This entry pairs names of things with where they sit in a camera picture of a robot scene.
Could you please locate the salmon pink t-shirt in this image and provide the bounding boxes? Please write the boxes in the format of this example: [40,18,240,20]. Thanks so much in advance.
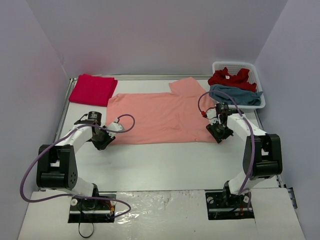
[106,77,215,145]

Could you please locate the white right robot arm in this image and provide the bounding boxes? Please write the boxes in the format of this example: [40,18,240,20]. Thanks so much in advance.
[201,102,283,207]

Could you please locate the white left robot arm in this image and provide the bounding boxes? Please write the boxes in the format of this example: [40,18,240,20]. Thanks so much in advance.
[36,111,124,209]

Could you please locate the blue-grey t-shirt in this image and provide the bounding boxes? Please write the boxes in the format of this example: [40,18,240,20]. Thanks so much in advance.
[209,84,263,106]

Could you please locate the dark red t-shirt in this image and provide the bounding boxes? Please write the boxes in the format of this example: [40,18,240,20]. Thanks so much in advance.
[207,67,257,92]

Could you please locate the white plastic laundry basket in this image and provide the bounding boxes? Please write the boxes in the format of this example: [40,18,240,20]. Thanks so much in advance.
[207,61,266,109]

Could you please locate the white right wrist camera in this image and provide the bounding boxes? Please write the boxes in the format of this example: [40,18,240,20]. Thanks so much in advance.
[201,107,219,125]

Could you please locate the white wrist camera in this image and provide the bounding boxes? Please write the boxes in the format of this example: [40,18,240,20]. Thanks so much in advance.
[201,107,219,125]
[106,117,124,134]

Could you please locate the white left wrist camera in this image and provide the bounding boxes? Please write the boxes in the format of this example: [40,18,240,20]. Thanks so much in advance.
[106,117,124,134]

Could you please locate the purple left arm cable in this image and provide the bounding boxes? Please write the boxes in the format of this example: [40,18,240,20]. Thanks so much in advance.
[19,114,136,218]

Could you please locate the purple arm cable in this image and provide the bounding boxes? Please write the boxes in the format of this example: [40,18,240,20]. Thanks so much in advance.
[19,114,136,218]
[197,90,256,211]

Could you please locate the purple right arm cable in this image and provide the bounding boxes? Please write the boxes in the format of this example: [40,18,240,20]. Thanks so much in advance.
[197,90,256,211]

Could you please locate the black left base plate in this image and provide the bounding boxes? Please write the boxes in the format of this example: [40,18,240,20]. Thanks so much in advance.
[68,197,116,224]

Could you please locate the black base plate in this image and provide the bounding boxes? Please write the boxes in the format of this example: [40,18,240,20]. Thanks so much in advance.
[205,190,255,221]
[68,197,116,224]

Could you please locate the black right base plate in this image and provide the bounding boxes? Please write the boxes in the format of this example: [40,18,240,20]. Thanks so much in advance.
[205,190,255,221]

